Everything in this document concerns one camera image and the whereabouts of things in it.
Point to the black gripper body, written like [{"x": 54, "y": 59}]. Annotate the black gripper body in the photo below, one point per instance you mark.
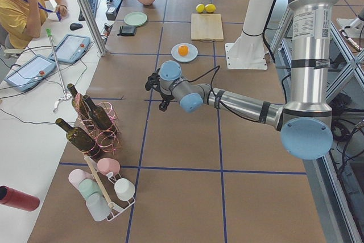
[{"x": 165, "y": 97}]

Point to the orange mandarin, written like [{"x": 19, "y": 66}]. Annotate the orange mandarin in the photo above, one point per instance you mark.
[{"x": 183, "y": 50}]

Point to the light blue plate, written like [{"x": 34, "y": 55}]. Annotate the light blue plate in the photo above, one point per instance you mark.
[{"x": 193, "y": 52}]

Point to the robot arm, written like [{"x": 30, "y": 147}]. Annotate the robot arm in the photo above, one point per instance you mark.
[{"x": 304, "y": 120}]

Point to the light green plate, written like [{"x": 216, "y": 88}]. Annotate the light green plate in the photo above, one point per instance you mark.
[{"x": 135, "y": 19}]

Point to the lower yellow lemon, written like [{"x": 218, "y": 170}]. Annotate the lower yellow lemon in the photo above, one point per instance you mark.
[{"x": 200, "y": 8}]

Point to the yellow lemon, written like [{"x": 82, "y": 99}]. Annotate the yellow lemon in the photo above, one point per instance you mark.
[
  {"x": 210, "y": 8},
  {"x": 200, "y": 8}
]

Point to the upper yellow lemon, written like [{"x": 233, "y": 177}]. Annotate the upper yellow lemon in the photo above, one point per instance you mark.
[{"x": 210, "y": 8}]

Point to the bamboo cutting board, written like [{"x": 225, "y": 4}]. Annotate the bamboo cutting board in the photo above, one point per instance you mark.
[{"x": 206, "y": 27}]

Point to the dark grey folded cloth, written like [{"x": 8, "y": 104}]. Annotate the dark grey folded cloth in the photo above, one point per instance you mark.
[{"x": 127, "y": 30}]

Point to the dark wine bottle upper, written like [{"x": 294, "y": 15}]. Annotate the dark wine bottle upper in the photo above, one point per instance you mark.
[{"x": 98, "y": 115}]

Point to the pink cup top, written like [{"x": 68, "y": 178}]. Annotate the pink cup top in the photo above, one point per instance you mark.
[{"x": 107, "y": 165}]

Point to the far teach pendant tablet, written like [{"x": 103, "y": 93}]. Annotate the far teach pendant tablet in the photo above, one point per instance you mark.
[{"x": 71, "y": 48}]

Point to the teach pendant tablet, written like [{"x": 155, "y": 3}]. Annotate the teach pendant tablet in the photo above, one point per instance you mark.
[
  {"x": 71, "y": 48},
  {"x": 31, "y": 73}
]

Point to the green tipped metal stick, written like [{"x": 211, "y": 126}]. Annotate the green tipped metal stick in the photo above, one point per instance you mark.
[{"x": 66, "y": 95}]

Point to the white cup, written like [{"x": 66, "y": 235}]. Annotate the white cup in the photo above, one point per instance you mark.
[{"x": 124, "y": 189}]

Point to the black computer mouse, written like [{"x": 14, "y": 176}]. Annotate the black computer mouse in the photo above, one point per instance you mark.
[{"x": 75, "y": 26}]

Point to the white cup rack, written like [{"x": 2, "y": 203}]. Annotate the white cup rack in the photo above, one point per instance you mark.
[{"x": 106, "y": 184}]

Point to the pale green cup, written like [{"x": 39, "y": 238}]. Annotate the pale green cup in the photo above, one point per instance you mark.
[{"x": 88, "y": 187}]

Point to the pale pink cup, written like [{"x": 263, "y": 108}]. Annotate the pale pink cup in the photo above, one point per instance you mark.
[{"x": 76, "y": 176}]

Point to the pale blue cup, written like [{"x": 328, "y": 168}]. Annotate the pale blue cup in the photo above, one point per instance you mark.
[{"x": 98, "y": 207}]

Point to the near teach pendant tablet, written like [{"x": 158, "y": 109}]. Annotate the near teach pendant tablet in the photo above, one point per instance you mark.
[{"x": 31, "y": 73}]

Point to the person in yellow shirt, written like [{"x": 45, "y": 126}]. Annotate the person in yellow shirt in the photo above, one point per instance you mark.
[{"x": 23, "y": 19}]

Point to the red cylinder bottle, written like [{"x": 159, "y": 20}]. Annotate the red cylinder bottle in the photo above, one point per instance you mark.
[{"x": 18, "y": 199}]

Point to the copper wire bottle rack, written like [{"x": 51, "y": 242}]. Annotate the copper wire bottle rack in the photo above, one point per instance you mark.
[{"x": 107, "y": 140}]

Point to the aluminium frame post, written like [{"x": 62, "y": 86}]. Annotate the aluminium frame post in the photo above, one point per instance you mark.
[{"x": 92, "y": 25}]

